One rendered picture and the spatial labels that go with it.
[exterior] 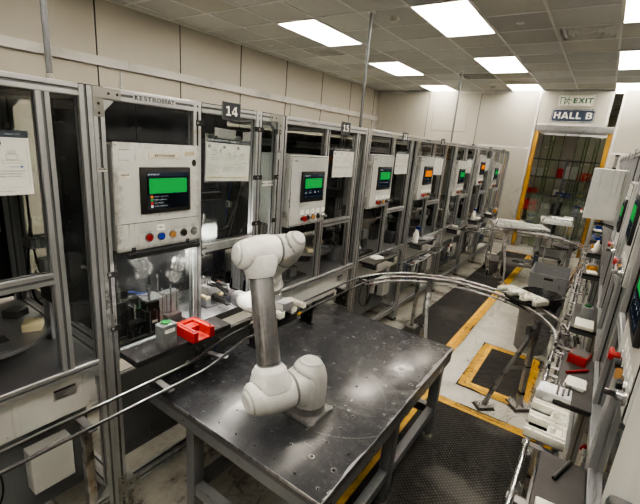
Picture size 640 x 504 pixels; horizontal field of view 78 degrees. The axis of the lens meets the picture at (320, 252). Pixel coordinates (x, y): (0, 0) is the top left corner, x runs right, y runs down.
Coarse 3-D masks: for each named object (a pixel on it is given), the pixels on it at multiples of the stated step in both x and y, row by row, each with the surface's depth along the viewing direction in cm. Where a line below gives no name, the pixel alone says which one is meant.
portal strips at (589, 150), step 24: (552, 144) 825; (600, 144) 779; (552, 168) 833; (576, 168) 809; (552, 192) 840; (576, 192) 816; (528, 216) 873; (576, 216) 825; (528, 240) 882; (576, 240) 831
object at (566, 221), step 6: (540, 216) 767; (546, 216) 763; (552, 216) 748; (564, 216) 715; (540, 222) 769; (546, 222) 697; (552, 222) 693; (558, 222) 703; (564, 222) 689; (570, 222) 694; (570, 234) 684; (534, 246) 781; (534, 252) 732; (540, 252) 736; (546, 252) 740; (552, 252) 744; (558, 252) 748; (552, 258) 704; (558, 258) 700
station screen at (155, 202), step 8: (152, 176) 171; (160, 176) 174; (168, 176) 177; (176, 176) 180; (184, 176) 184; (168, 192) 179; (176, 192) 182; (184, 192) 186; (152, 200) 173; (160, 200) 176; (168, 200) 180; (176, 200) 183; (184, 200) 187; (152, 208) 174; (160, 208) 177
